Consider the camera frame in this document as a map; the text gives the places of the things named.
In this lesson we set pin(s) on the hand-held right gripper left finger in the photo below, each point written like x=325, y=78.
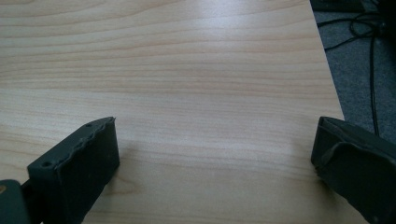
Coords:
x=74, y=168

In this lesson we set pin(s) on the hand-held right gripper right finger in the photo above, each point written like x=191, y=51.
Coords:
x=358, y=168

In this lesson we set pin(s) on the dark stand base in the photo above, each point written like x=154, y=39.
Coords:
x=339, y=4

